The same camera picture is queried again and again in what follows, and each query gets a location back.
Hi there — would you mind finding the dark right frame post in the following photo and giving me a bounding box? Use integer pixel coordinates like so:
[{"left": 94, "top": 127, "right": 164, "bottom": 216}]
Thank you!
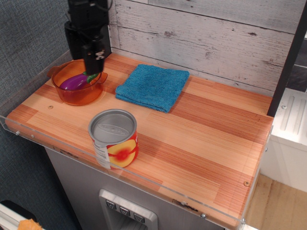
[{"left": 267, "top": 1, "right": 307, "bottom": 117}]

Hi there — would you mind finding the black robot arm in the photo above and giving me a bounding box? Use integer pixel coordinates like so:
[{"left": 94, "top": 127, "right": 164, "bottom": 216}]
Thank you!
[{"left": 64, "top": 0, "right": 113, "bottom": 75}]

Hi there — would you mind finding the clear acrylic table guard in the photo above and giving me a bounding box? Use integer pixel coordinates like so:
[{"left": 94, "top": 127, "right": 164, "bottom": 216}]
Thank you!
[{"left": 4, "top": 53, "right": 273, "bottom": 230}]

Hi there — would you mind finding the white ridged appliance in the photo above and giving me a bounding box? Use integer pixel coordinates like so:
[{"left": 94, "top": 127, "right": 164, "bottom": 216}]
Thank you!
[{"left": 260, "top": 89, "right": 307, "bottom": 192}]

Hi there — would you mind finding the purple toy eggplant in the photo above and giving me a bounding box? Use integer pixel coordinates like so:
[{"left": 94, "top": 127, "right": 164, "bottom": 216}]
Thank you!
[{"left": 59, "top": 71, "right": 98, "bottom": 91}]

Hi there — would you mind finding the folded blue towel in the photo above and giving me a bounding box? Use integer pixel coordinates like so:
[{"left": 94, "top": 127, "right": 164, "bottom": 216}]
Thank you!
[{"left": 116, "top": 64, "right": 190, "bottom": 113}]

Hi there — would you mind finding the grey cabinet with dispenser panel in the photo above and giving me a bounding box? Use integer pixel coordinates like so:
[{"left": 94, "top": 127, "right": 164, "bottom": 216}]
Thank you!
[{"left": 46, "top": 149, "right": 221, "bottom": 230}]

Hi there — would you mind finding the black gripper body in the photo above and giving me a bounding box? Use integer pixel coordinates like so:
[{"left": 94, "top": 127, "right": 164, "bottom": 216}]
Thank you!
[{"left": 64, "top": 21, "right": 111, "bottom": 60}]

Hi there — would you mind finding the dark left frame post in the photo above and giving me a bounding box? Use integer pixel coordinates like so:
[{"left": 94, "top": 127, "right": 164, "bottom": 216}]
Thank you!
[{"left": 105, "top": 0, "right": 113, "bottom": 57}]

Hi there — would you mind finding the orange transparent plastic pot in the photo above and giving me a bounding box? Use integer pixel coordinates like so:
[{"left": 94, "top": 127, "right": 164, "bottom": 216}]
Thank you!
[{"left": 47, "top": 59, "right": 107, "bottom": 105}]

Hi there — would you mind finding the dark frame post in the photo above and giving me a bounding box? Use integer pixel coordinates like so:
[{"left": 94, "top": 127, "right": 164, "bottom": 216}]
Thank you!
[
  {"left": 267, "top": 1, "right": 307, "bottom": 117},
  {"left": 105, "top": 0, "right": 113, "bottom": 57}
]

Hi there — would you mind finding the black and orange object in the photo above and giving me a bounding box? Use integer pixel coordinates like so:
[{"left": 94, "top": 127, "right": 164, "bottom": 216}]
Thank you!
[{"left": 0, "top": 200, "right": 44, "bottom": 230}]

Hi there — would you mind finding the peach can with grey lid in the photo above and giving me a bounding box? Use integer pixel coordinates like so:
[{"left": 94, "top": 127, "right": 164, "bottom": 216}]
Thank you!
[{"left": 88, "top": 109, "right": 139, "bottom": 169}]

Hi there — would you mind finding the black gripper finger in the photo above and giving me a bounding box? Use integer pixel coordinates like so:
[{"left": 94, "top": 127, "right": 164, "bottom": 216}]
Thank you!
[{"left": 81, "top": 40, "right": 105, "bottom": 75}]

